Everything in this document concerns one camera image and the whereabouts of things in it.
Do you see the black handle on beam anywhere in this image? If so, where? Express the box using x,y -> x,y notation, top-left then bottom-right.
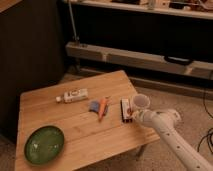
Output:
164,56 -> 193,66

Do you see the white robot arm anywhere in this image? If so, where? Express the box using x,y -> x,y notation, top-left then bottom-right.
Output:
133,109 -> 213,171

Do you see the wooden table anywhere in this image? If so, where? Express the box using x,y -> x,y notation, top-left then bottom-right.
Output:
15,71 -> 159,171

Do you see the upper shelf with clutter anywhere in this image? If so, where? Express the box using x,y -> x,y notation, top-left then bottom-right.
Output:
62,0 -> 213,20

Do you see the white paper cup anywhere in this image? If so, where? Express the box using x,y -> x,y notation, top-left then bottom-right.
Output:
130,94 -> 150,111

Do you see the white plastic bottle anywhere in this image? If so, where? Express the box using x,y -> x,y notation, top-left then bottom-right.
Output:
56,88 -> 88,103

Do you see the grey metal stand pole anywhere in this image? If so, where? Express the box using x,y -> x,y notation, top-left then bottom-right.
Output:
68,0 -> 79,44

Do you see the orange carrot toy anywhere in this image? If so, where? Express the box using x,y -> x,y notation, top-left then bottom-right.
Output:
98,97 -> 109,122

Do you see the long grey metal beam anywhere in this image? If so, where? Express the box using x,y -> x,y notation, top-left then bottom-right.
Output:
66,42 -> 213,79

